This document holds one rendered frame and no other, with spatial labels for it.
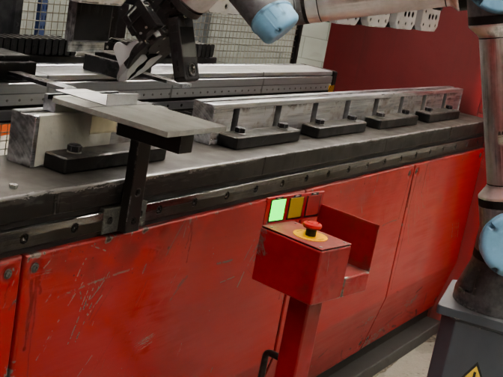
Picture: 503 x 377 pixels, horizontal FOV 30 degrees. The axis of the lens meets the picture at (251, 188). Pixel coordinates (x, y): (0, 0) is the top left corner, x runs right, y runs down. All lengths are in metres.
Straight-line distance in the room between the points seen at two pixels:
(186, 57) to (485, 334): 0.71
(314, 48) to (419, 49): 5.80
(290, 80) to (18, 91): 1.16
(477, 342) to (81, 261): 0.71
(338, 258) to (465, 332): 0.33
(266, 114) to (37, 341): 0.94
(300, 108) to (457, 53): 1.32
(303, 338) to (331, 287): 0.15
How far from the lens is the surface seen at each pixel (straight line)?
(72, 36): 1.76
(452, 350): 1.73
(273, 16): 1.57
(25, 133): 1.72
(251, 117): 2.29
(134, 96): 1.78
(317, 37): 9.51
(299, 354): 2.02
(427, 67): 3.75
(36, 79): 1.88
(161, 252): 1.90
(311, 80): 3.08
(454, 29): 3.72
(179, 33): 1.65
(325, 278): 1.89
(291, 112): 2.46
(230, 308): 2.22
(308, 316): 1.99
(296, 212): 2.00
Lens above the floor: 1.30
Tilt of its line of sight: 14 degrees down
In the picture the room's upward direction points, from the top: 10 degrees clockwise
